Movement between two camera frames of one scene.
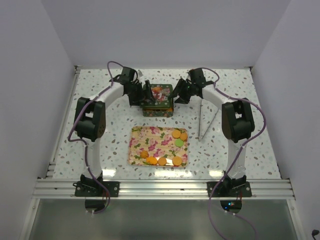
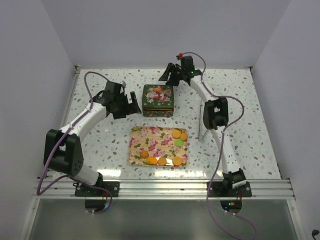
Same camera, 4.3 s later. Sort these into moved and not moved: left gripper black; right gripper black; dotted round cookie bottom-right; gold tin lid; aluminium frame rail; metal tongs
Moved: left gripper black; right gripper black
Not moved: aluminium frame rail; dotted round cookie bottom-right; gold tin lid; metal tongs
